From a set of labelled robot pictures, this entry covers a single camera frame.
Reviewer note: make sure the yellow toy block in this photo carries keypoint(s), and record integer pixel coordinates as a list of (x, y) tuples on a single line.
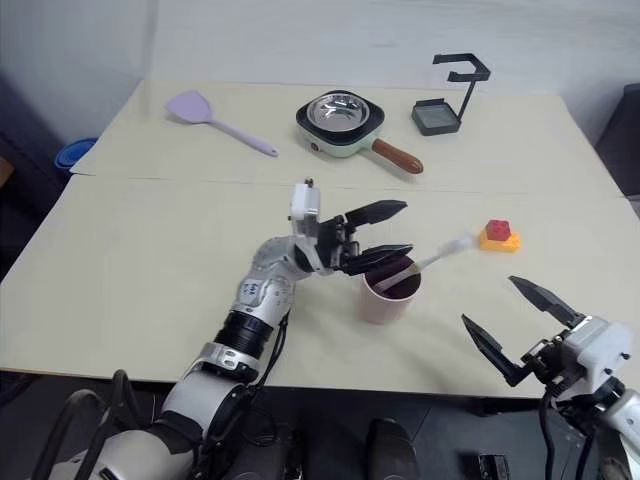
[(505, 245)]

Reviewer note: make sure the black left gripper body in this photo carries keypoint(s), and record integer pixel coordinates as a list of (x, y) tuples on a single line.
[(332, 245)]

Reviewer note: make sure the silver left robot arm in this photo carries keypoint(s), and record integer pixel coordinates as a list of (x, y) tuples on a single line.
[(200, 400)]

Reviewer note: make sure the blue bowl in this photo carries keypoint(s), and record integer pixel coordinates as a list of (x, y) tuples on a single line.
[(72, 152)]

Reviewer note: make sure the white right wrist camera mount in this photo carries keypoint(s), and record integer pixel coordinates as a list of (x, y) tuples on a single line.
[(602, 345)]

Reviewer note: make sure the purple silicone spatula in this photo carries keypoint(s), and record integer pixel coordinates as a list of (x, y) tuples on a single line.
[(187, 107)]

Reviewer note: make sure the pink mug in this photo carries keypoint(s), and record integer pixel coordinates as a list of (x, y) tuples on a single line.
[(380, 310)]

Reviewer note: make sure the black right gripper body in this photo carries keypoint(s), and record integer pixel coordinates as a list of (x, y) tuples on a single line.
[(542, 359)]

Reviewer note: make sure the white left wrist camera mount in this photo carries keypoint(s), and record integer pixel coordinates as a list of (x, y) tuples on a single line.
[(304, 202)]

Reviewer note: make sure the black metal stand with tray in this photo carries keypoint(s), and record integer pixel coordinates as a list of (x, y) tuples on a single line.
[(434, 117)]

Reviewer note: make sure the white toothbrush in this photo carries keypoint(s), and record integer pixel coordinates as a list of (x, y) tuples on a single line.
[(425, 261)]

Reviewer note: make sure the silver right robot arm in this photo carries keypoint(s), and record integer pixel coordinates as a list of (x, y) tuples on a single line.
[(627, 415)]

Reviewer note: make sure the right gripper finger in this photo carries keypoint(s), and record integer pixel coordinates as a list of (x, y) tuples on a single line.
[(492, 350), (547, 301)]

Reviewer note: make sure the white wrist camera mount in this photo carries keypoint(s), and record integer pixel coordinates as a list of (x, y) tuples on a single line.
[(304, 202), (602, 345)]

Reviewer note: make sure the red toy block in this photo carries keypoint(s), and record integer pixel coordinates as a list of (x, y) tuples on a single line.
[(499, 229)]

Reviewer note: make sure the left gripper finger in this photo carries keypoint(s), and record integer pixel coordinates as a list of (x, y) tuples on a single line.
[(377, 210), (382, 256)]

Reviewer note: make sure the green electric frying pan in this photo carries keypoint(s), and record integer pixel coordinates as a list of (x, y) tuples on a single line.
[(340, 137)]

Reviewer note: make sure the dark rounded shape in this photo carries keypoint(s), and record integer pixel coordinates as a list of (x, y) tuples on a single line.
[(392, 450)]

